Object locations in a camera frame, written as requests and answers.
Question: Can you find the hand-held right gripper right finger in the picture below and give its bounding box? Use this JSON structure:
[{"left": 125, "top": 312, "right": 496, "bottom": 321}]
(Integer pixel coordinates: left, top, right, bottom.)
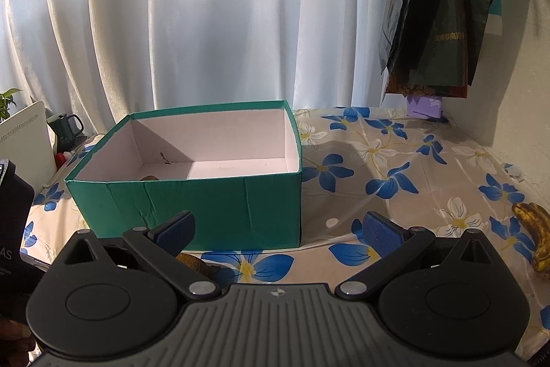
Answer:
[{"left": 335, "top": 211, "right": 493, "bottom": 301}]

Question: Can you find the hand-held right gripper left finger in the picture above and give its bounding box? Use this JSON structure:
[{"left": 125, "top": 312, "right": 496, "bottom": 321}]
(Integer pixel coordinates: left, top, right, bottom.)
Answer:
[{"left": 60, "top": 210, "right": 220, "bottom": 301}]

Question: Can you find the green cardboard box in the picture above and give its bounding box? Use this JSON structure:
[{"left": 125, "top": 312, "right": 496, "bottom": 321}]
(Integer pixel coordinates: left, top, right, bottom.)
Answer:
[{"left": 64, "top": 99, "right": 304, "bottom": 252}]

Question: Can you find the person's left hand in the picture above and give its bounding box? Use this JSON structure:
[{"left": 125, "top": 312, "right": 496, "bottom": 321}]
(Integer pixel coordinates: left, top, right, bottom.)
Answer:
[{"left": 0, "top": 317, "right": 37, "bottom": 356}]

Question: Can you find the white router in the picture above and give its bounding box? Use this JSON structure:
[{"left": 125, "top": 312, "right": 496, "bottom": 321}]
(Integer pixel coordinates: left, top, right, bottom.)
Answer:
[{"left": 0, "top": 100, "right": 57, "bottom": 189}]

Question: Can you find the dark green lidded mug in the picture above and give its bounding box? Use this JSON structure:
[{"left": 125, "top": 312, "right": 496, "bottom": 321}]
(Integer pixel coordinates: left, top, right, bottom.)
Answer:
[{"left": 46, "top": 113, "right": 84, "bottom": 155}]

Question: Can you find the green potted plant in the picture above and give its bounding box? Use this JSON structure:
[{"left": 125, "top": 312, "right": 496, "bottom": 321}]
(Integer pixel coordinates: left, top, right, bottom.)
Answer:
[{"left": 0, "top": 87, "right": 23, "bottom": 122}]

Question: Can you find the purple box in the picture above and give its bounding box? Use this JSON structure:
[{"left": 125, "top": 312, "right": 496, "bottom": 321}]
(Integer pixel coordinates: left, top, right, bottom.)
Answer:
[{"left": 406, "top": 94, "right": 450, "bottom": 122}]

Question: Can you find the brown patterned bag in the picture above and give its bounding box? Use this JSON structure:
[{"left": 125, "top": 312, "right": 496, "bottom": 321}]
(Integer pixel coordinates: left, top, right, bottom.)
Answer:
[{"left": 384, "top": 68, "right": 468, "bottom": 99}]

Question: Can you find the overripe banana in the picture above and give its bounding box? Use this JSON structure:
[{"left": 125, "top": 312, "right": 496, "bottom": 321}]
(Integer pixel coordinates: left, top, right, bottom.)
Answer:
[{"left": 511, "top": 202, "right": 550, "bottom": 274}]

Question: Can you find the dark green bag gold print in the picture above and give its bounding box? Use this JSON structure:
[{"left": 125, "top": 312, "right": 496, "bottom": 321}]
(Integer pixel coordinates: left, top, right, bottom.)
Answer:
[{"left": 387, "top": 0, "right": 470, "bottom": 89}]

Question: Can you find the white curtain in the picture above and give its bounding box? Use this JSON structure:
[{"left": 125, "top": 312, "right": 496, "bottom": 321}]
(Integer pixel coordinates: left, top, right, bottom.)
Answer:
[{"left": 0, "top": 0, "right": 389, "bottom": 136}]

